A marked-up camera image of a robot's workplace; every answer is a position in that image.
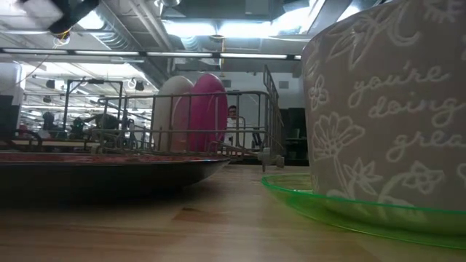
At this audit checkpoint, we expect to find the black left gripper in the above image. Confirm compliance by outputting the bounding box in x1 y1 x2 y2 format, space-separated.
49 0 100 34

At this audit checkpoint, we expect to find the white round plate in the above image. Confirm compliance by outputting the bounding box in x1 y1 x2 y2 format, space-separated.
151 75 196 153

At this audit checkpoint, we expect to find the pink round plate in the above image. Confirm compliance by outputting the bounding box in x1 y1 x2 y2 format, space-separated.
170 72 229 153

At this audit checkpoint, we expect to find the dark patterned round plate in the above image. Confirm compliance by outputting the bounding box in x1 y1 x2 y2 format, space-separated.
0 151 231 205

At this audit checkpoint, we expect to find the grey mug with white print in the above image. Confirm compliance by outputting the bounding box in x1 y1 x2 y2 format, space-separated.
301 0 466 213

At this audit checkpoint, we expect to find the translucent green plate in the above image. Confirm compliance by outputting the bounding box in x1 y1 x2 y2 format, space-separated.
261 172 466 251

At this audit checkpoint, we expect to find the white tube light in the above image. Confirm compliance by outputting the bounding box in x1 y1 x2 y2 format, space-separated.
1 48 69 55
219 52 288 60
146 51 213 58
74 50 140 57

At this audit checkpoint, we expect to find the person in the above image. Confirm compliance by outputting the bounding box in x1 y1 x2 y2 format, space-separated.
224 104 256 146

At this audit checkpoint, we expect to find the black cabinet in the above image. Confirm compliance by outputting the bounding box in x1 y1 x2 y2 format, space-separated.
279 107 309 162

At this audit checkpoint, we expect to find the black metal stand frame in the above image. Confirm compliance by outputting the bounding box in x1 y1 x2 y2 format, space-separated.
63 78 125 132

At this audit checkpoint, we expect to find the grey wire dish rack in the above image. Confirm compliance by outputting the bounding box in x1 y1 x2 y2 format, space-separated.
90 64 285 172

